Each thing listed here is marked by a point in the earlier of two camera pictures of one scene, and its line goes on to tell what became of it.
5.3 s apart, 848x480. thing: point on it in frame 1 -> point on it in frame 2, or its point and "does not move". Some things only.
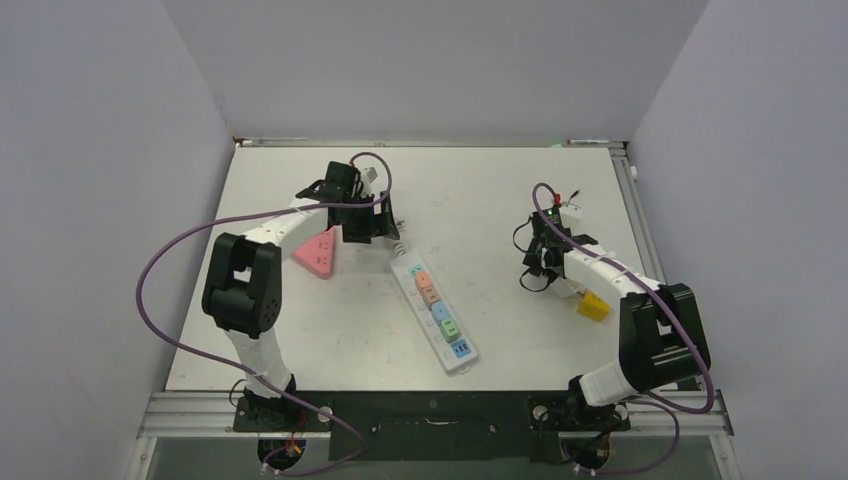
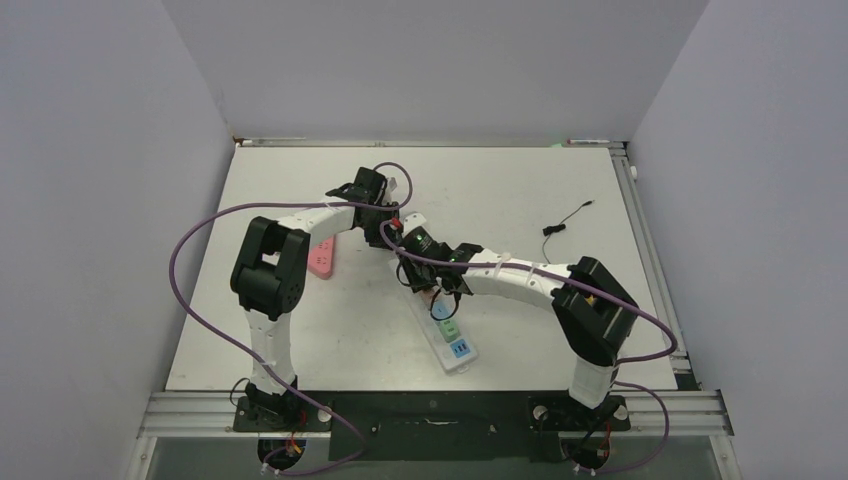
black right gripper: x=533 y=260 -> x=420 y=282
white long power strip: x=453 y=355 does not move
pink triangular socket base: x=317 y=253 does not move
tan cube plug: x=429 y=293 does not move
